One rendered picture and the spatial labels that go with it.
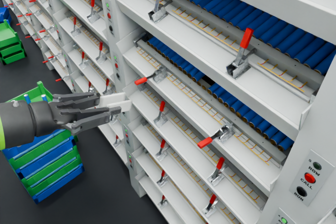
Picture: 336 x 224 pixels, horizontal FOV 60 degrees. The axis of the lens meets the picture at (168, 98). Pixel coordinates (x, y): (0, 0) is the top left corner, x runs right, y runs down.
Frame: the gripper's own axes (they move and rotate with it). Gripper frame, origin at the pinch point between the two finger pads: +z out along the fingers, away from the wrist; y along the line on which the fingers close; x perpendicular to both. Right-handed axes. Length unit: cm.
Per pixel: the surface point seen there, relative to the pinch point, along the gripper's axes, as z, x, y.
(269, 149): 18.1, 6.2, 32.5
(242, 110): 21.1, 8.0, 21.5
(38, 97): 2, -47, -74
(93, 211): 16, -94, -31
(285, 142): 21.3, 7.9, 33.6
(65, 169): 10, -83, -55
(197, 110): 16.4, 2.5, 12.4
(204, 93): 18.2, 6.7, 11.3
